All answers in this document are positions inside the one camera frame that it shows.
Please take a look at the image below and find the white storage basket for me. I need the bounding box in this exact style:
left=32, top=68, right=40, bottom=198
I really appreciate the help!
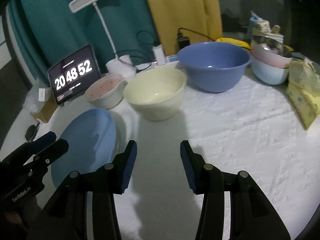
left=252, top=20, right=284, bottom=44

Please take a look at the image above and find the light blue bowl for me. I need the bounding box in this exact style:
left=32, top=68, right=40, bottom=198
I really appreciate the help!
left=251, top=56, right=289, bottom=85

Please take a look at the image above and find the teal curtain left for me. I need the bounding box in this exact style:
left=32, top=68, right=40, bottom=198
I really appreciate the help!
left=7, top=0, right=158, bottom=81

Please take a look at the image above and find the large blue bowl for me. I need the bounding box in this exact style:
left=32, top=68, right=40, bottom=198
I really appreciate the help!
left=177, top=42, right=251, bottom=93

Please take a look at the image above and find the steel bowl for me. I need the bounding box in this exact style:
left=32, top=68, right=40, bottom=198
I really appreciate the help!
left=252, top=35, right=292, bottom=58

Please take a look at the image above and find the yellow curtain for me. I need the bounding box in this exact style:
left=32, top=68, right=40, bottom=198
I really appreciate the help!
left=147, top=0, right=222, bottom=56

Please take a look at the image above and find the white tablecloth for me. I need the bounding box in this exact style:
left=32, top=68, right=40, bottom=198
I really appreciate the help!
left=0, top=55, right=320, bottom=240

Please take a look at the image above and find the person left hand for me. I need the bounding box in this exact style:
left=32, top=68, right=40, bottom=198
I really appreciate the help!
left=4, top=197, right=42, bottom=225

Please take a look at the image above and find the white power strip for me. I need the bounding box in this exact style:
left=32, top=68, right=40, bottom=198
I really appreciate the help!
left=165, top=54, right=178, bottom=63

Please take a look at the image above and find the clear plastic bag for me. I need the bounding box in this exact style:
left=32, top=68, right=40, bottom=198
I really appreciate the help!
left=23, top=78, right=50, bottom=113

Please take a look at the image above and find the cream yellow bowl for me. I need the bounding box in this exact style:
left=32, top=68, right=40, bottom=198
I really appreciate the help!
left=123, top=66, right=187, bottom=122

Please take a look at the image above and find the tablet showing clock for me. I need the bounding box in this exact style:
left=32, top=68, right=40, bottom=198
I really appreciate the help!
left=47, top=44, right=101, bottom=105

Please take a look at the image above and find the black round object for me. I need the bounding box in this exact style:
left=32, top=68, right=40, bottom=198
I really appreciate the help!
left=24, top=123, right=40, bottom=142

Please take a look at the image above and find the cardboard box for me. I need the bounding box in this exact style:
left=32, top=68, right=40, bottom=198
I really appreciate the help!
left=30, top=95, right=58, bottom=124

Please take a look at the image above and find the small white box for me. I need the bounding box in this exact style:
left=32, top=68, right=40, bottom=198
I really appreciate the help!
left=38, top=87, right=52, bottom=102

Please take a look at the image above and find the white phone charger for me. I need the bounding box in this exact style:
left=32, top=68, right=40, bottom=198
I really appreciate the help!
left=152, top=44, right=166, bottom=66

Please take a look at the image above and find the large blue plate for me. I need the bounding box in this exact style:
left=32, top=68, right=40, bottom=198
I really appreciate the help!
left=51, top=108, right=117, bottom=187

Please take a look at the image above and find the pink strawberry bowl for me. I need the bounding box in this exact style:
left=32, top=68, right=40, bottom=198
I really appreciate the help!
left=84, top=74, right=127, bottom=109

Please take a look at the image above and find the white desk lamp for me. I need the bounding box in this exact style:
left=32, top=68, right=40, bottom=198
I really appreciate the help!
left=68, top=0, right=137, bottom=82

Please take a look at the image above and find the yellow tissue box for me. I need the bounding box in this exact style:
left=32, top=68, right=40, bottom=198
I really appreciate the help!
left=286, top=57, right=319, bottom=130

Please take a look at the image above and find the black power adapter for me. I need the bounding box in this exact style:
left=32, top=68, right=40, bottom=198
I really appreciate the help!
left=177, top=36, right=190, bottom=50

